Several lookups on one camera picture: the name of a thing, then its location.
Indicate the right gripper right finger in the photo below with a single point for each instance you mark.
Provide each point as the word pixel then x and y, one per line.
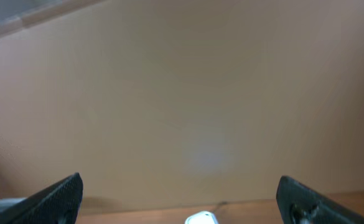
pixel 297 203

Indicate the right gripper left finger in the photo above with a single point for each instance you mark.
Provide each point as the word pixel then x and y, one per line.
pixel 59 203

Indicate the white barcode scanner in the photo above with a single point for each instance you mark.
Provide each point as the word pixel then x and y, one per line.
pixel 203 217

